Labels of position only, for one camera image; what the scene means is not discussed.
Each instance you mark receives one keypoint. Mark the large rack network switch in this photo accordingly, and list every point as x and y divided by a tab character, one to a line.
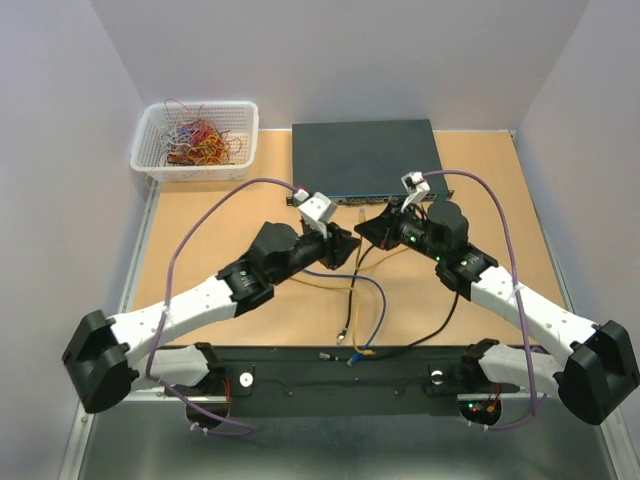
362	162

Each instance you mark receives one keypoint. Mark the aluminium rail frame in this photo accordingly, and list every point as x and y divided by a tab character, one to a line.
376	299

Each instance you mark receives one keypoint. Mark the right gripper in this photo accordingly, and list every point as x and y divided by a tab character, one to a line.
381	230

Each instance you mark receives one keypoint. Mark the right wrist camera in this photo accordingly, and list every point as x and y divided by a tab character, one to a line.
416	188

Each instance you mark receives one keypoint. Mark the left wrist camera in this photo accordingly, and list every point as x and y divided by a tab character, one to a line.
315	209

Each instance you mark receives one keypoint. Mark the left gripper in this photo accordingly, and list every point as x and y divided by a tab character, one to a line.
336	247

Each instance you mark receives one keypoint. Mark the small black network switch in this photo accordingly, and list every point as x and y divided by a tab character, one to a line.
271	254

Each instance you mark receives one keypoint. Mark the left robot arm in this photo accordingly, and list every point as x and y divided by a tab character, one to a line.
108	357

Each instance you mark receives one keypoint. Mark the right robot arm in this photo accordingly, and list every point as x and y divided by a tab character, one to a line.
590	367

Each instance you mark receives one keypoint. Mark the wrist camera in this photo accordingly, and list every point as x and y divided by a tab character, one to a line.
315	209
416	188

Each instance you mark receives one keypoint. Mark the white plastic basket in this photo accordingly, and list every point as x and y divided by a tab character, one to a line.
196	141

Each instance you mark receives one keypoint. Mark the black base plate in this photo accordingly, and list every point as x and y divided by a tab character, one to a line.
320	382

